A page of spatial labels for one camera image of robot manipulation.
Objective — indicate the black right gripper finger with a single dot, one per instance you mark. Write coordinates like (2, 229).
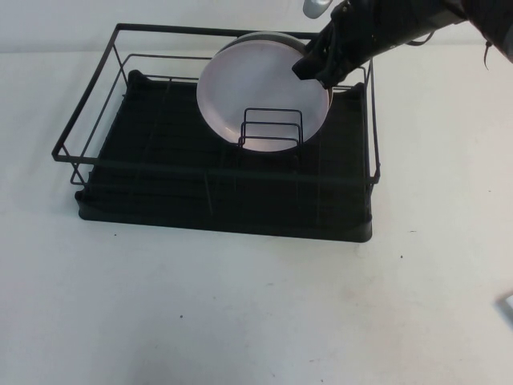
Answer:
(308, 64)
(330, 82)

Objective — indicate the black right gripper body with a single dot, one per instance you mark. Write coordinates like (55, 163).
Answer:
(352, 40)

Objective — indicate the pink round plate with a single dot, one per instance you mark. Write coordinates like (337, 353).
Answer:
(248, 88)

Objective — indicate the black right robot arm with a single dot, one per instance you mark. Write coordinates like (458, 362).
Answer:
(441, 20)

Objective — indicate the grey round plate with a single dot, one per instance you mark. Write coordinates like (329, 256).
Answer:
(272, 38)

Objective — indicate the black plastic drain tray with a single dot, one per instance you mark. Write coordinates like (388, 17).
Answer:
(240, 224)

